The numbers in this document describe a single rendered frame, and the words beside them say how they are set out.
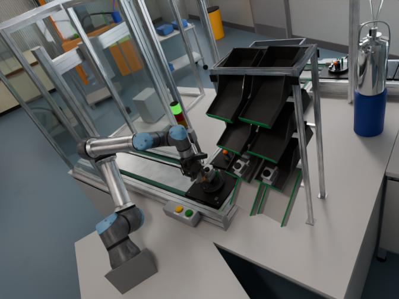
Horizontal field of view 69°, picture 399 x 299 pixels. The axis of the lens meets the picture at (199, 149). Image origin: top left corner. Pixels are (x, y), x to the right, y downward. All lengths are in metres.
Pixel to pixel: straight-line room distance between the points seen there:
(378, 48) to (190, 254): 1.36
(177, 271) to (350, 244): 0.80
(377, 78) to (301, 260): 0.99
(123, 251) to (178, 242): 0.31
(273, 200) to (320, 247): 0.29
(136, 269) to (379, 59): 1.55
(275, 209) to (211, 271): 0.42
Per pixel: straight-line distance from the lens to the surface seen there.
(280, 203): 1.36
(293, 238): 1.48
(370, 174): 1.74
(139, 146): 1.25
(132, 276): 1.52
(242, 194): 1.45
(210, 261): 1.49
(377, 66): 1.74
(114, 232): 1.46
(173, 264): 1.55
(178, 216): 1.59
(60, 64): 2.16
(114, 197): 1.58
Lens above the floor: 2.09
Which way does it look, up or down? 36 degrees down
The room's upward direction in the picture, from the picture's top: 21 degrees counter-clockwise
